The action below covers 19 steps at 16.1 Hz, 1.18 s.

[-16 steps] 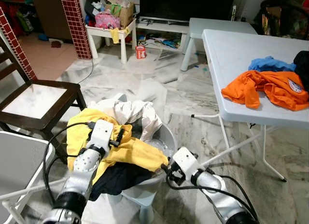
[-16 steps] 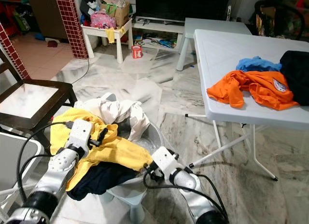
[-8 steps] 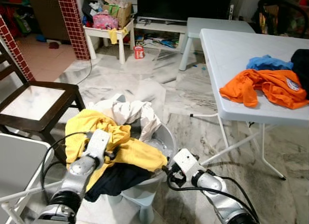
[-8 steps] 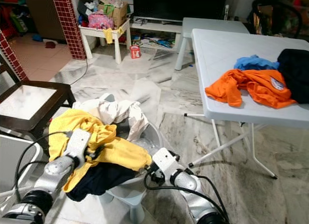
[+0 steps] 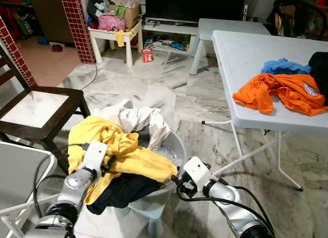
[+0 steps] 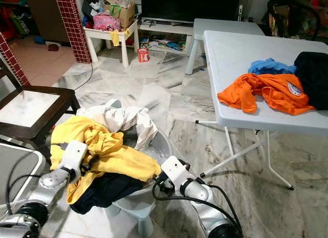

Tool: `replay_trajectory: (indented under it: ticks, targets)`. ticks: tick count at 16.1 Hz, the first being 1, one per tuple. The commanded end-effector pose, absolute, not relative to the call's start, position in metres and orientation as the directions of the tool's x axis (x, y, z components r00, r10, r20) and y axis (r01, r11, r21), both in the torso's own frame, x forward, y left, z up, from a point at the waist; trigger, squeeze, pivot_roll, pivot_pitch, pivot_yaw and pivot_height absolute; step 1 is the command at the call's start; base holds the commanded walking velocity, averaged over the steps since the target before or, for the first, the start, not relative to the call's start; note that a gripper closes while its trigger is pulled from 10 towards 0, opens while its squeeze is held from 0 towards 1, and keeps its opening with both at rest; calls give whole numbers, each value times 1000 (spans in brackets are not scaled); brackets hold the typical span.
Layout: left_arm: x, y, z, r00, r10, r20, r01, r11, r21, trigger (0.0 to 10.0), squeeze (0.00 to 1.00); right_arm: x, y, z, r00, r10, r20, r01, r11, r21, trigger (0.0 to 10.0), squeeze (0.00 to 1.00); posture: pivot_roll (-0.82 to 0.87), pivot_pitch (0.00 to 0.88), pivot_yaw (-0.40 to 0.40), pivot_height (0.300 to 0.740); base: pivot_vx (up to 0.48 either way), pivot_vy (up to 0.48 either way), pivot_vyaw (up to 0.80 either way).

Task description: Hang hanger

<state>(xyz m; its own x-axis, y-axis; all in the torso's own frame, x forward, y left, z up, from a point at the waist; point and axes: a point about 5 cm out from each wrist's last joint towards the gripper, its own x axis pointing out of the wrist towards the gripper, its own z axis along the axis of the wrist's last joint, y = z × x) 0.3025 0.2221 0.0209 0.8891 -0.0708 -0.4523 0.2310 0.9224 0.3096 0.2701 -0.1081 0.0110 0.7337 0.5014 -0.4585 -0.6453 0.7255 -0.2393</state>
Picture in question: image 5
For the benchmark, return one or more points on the yellow shirt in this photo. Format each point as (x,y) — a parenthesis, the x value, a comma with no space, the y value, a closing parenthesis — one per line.
(128,156)

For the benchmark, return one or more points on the black garment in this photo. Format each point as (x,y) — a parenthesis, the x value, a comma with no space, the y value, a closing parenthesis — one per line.
(320,74)

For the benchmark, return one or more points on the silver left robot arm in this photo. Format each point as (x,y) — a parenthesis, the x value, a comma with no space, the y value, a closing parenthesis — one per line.
(74,184)

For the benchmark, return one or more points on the dark navy garment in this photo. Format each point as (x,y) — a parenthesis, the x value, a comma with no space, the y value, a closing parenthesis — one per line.
(123,192)

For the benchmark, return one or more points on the clear plastic bag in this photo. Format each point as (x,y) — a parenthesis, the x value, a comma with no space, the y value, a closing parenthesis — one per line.
(166,155)

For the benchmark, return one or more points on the grey laundry basket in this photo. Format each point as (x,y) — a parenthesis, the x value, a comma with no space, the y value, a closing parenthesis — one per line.
(177,145)

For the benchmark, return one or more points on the pale grey plastic stool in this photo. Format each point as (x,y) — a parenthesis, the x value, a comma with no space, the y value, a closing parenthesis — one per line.
(154,215)

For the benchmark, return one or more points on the cream white garment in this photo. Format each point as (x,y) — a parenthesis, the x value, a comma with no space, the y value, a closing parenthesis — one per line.
(138,120)

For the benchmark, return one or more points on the dark wooden chair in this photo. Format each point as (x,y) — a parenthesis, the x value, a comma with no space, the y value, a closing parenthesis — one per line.
(77,94)

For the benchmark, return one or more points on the small yellow cloth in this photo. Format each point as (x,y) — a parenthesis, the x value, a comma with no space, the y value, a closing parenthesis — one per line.
(123,38)

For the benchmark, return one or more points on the small white side table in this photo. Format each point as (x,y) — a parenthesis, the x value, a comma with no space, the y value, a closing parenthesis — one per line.
(105,34)

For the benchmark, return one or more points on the orange shirt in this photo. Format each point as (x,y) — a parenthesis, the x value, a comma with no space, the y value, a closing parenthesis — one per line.
(287,92)

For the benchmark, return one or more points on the red tiled pillar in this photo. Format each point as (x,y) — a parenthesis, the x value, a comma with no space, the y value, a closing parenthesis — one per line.
(77,27)

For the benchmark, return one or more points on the grey folding table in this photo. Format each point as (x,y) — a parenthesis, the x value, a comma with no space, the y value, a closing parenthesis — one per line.
(246,58)

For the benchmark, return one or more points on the pink bag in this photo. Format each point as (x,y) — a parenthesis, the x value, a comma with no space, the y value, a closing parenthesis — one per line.
(111,22)

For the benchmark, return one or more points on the brown cardboard box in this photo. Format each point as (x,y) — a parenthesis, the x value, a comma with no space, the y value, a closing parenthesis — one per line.
(130,17)

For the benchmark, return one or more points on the white tv cabinet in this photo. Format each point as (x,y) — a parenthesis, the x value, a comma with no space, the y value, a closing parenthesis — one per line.
(169,27)

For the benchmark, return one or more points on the blue garment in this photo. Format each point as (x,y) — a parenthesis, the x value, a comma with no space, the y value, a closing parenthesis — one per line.
(282,67)

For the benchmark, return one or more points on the grey plastic bench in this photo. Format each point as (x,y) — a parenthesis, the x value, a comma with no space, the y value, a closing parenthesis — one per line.
(230,26)

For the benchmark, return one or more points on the black television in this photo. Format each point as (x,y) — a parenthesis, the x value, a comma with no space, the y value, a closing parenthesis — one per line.
(195,6)

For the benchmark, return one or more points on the black folded stroller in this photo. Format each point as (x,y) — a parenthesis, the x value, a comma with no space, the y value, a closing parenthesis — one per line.
(300,20)

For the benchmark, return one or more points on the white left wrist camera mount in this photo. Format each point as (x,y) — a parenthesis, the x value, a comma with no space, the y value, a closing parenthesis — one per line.
(95,156)

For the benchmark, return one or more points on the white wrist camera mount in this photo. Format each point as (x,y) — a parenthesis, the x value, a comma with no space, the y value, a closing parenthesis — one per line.
(197,170)
(95,156)

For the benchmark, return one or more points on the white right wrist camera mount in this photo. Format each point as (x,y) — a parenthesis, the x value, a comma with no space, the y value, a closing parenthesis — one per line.
(197,170)

